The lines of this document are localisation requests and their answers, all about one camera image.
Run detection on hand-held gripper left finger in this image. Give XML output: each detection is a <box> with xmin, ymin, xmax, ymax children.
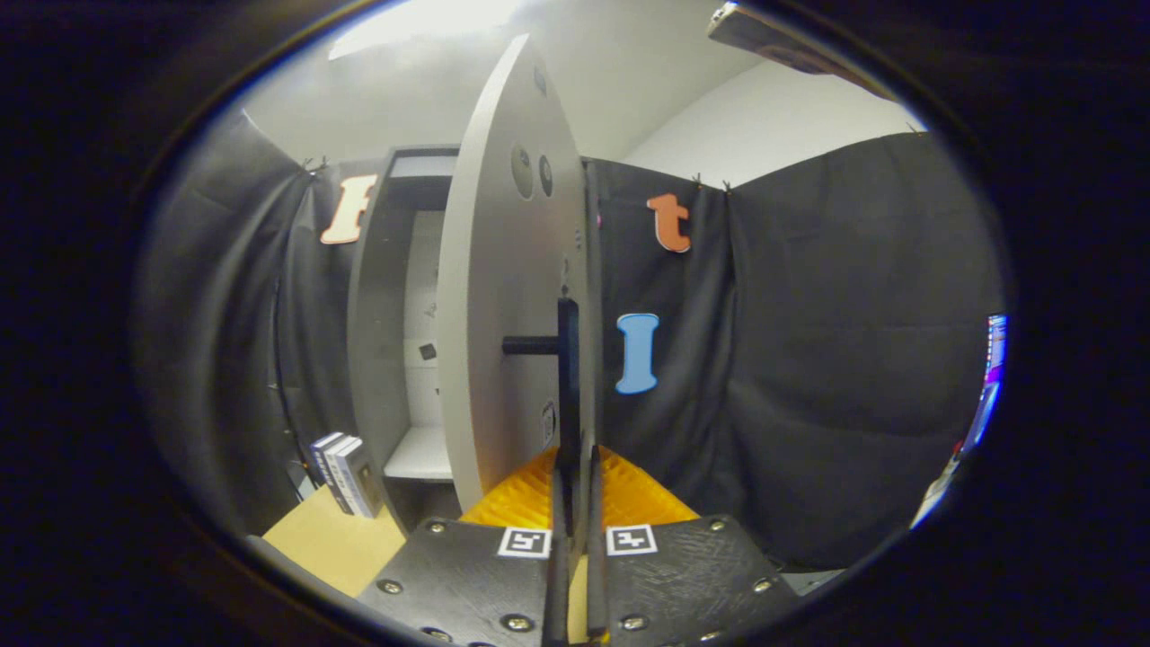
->
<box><xmin>358</xmin><ymin>447</ymin><xmax>571</xmax><ymax>647</ymax></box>

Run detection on light grey cabinet door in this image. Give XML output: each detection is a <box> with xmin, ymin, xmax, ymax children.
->
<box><xmin>436</xmin><ymin>34</ymin><xmax>594</xmax><ymax>513</ymax></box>

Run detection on dark grey cabinet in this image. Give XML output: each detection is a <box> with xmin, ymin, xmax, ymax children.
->
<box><xmin>346</xmin><ymin>146</ymin><xmax>461</xmax><ymax>533</ymax></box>

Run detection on grey book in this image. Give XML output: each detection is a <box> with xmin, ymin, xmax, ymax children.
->
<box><xmin>323</xmin><ymin>435</ymin><xmax>362</xmax><ymax>515</ymax></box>
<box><xmin>344</xmin><ymin>439</ymin><xmax>385</xmax><ymax>519</ymax></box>
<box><xmin>310</xmin><ymin>431</ymin><xmax>347</xmax><ymax>504</ymax></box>

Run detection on black backdrop cloth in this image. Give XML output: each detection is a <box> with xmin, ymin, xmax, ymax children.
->
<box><xmin>135</xmin><ymin>112</ymin><xmax>1007</xmax><ymax>572</ymax></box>

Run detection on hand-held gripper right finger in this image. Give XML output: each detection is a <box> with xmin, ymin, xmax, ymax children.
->
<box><xmin>586</xmin><ymin>445</ymin><xmax>802</xmax><ymax>647</ymax></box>

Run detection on black door handle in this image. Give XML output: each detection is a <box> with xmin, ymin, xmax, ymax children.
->
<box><xmin>501</xmin><ymin>298</ymin><xmax>583</xmax><ymax>477</ymax></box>

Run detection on dark flat panel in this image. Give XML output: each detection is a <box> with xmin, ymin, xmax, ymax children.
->
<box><xmin>707</xmin><ymin>2</ymin><xmax>899</xmax><ymax>102</ymax></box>

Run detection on lit computer screen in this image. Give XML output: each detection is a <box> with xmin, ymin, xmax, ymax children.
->
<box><xmin>966</xmin><ymin>313</ymin><xmax>1009</xmax><ymax>455</ymax></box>

